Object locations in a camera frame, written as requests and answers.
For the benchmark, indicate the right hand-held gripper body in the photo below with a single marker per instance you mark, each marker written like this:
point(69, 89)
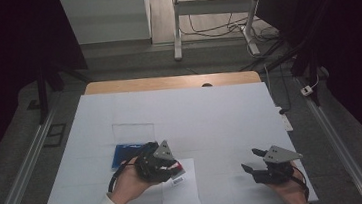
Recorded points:
point(276, 171)

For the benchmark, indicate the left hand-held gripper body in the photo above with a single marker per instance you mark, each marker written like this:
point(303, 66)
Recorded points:
point(151, 166)

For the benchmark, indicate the blue ink pad clear case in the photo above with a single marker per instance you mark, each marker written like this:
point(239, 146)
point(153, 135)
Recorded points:
point(124, 156)

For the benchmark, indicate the person's right hand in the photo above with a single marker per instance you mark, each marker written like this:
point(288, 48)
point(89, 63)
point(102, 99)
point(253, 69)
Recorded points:
point(293, 193)

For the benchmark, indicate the person's left hand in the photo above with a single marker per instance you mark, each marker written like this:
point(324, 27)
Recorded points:
point(128, 184)

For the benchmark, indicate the white paper sheets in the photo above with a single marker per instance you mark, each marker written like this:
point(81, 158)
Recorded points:
point(181, 195)

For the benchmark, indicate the small white adapter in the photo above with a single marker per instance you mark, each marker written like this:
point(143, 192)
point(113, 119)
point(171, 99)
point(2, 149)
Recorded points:
point(306, 90)

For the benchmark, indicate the black metal stand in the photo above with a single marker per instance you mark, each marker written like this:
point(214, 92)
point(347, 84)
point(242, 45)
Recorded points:
point(42, 95)

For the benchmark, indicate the dark curtain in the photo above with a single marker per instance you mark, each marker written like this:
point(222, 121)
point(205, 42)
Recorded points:
point(351, 48)
point(4, 65)

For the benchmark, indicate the white cabinet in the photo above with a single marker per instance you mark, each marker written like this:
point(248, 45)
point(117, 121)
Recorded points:
point(107, 18)

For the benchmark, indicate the aluminium floor rail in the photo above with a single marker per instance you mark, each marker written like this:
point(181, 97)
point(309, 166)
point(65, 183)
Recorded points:
point(22, 177)
point(340, 147)

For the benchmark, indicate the black floor frame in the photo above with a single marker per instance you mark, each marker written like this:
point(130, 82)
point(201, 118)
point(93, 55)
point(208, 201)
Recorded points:
point(55, 136)

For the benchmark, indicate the white metal table frame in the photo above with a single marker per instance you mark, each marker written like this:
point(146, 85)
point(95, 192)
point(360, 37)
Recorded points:
point(213, 5)

